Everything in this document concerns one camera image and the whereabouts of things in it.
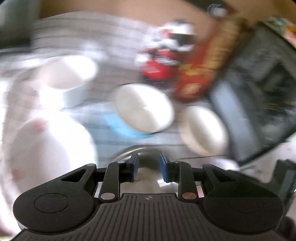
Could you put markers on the black microwave oven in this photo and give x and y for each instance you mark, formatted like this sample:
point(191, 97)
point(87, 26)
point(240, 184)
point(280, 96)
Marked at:
point(255, 94)

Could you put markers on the white checkered tablecloth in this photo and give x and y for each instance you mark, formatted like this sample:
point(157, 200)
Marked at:
point(108, 44)

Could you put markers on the red white toy robot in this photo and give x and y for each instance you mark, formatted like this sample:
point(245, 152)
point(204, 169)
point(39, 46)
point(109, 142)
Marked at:
point(164, 49)

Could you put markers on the blue enamel bowl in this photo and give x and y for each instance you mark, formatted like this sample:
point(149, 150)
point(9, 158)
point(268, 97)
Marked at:
point(138, 110)

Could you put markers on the red snack bag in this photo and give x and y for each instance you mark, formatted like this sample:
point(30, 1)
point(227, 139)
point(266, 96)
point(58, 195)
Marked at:
point(197, 74)

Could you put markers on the white paper bowl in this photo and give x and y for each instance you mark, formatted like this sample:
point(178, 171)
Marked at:
point(66, 72)

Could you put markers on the cream small bowl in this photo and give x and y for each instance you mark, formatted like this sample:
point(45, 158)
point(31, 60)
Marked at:
point(203, 131)

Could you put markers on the white plate with pink pattern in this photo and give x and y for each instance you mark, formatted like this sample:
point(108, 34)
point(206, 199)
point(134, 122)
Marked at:
point(36, 151)

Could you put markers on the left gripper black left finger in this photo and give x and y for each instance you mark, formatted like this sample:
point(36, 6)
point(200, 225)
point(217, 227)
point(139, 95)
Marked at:
point(88, 177)

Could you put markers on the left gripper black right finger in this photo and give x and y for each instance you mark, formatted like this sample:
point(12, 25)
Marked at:
point(209, 176)

